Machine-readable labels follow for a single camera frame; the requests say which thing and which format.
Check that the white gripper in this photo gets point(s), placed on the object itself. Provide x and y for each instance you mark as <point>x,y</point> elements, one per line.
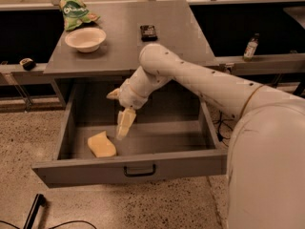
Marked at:
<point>130,96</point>

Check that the yellow sponge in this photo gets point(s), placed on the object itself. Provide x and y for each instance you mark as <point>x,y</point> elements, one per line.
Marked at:
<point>101,146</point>

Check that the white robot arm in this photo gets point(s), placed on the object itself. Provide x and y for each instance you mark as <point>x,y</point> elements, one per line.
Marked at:
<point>266,154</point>

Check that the grey open top drawer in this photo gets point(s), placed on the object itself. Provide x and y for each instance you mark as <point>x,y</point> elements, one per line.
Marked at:
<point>174,131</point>

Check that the grey counter cabinet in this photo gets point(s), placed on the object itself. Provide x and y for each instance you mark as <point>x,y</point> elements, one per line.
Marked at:
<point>117,57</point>

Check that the white bowl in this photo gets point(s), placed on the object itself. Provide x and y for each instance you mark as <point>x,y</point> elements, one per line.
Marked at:
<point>86,39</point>

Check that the black rectangular device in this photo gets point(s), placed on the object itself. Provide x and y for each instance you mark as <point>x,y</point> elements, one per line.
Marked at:
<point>148,33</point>

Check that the black and yellow tape measure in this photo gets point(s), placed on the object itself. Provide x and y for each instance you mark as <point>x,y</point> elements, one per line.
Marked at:
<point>27,63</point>

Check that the green chip bag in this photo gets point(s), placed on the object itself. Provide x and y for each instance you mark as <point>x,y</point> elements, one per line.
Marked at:
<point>75,14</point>

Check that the black stand leg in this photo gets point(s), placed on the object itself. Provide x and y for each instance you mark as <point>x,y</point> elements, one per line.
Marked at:
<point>39,201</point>

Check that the small clear bottle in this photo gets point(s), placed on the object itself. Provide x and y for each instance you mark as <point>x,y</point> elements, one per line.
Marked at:
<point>251,47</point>

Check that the black drawer handle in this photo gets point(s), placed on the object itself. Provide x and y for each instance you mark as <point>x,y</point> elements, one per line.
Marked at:
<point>139,171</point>

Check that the grey side rail shelf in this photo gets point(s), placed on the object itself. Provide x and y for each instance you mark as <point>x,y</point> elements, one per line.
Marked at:
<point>270,62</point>

